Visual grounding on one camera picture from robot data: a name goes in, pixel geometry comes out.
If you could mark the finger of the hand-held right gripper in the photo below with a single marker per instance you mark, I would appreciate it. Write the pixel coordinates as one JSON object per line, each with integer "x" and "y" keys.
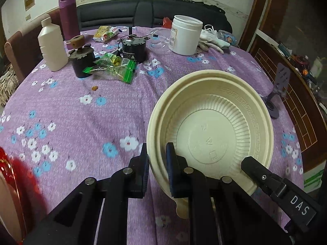
{"x": 258, "y": 173}

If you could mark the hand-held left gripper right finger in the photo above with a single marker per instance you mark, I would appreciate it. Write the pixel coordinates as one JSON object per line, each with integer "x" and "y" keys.
{"x": 170, "y": 173}

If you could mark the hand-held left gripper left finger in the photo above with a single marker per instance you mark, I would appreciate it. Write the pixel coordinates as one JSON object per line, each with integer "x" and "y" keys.
{"x": 145, "y": 173}

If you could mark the beige ribbed bowl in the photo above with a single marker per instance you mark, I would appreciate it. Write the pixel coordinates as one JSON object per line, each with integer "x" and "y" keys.
{"x": 151, "y": 137}
{"x": 217, "y": 132}

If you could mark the red plate with gold print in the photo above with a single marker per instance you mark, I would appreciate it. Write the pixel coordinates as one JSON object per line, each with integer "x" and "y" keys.
{"x": 6, "y": 167}

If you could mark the white bowl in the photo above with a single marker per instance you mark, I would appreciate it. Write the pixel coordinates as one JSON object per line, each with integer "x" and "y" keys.
{"x": 7, "y": 209}

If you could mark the green striped bag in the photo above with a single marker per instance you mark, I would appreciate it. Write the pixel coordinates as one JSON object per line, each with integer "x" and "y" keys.
{"x": 313, "y": 181}

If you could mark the wooden sideboard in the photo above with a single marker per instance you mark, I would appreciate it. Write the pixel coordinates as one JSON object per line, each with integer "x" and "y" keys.
{"x": 301, "y": 112}

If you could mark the purple floral tablecloth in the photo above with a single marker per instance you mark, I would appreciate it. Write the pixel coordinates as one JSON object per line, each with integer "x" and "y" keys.
{"x": 76, "y": 112}

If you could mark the green zip bag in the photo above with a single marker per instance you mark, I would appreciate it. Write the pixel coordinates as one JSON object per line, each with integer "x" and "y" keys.
{"x": 115, "y": 69}

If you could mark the black motor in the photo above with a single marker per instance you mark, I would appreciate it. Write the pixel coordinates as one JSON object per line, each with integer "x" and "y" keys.
{"x": 134, "y": 51}

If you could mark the white container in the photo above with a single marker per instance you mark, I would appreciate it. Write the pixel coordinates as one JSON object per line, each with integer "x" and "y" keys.
{"x": 319, "y": 65}

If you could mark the motor with wooden spool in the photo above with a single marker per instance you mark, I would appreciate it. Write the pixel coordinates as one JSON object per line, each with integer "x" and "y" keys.
{"x": 81, "y": 63}

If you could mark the clear plastic lid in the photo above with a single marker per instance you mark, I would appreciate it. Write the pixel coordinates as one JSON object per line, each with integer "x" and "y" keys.
{"x": 159, "y": 43}

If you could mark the plastic bottle with cartoon label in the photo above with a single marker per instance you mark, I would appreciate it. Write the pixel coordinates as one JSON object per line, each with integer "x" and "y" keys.
{"x": 230, "y": 40}

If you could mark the white plastic jar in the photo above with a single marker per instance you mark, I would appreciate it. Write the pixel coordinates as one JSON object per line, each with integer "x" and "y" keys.
{"x": 185, "y": 35}

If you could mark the white work gloves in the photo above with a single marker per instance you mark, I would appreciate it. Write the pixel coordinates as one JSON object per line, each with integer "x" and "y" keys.
{"x": 212, "y": 40}

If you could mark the yellow snack packet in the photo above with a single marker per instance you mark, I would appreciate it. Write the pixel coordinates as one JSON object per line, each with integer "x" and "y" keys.
{"x": 104, "y": 33}

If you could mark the red plastic bag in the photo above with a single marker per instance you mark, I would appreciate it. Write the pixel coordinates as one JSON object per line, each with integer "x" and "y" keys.
{"x": 167, "y": 23}

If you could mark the white face mask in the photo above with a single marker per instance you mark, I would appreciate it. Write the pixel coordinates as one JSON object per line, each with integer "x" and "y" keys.
{"x": 209, "y": 27}

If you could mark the white plastic bottle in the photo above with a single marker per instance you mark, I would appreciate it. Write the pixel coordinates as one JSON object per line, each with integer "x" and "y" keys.
{"x": 52, "y": 48}

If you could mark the black sofa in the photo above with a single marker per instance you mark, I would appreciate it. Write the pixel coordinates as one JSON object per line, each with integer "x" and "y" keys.
{"x": 109, "y": 15}

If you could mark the purple thermos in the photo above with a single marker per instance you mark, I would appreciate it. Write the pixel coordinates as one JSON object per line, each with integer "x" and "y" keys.
{"x": 69, "y": 17}

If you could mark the brown armchair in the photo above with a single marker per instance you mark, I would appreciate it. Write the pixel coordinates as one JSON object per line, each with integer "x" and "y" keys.
{"x": 23, "y": 46}

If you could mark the wooden door frame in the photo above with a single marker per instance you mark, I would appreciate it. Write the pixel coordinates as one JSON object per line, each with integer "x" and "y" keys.
{"x": 263, "y": 10}

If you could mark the small wall plaque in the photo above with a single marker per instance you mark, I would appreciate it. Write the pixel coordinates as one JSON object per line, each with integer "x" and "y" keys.
{"x": 29, "y": 1}

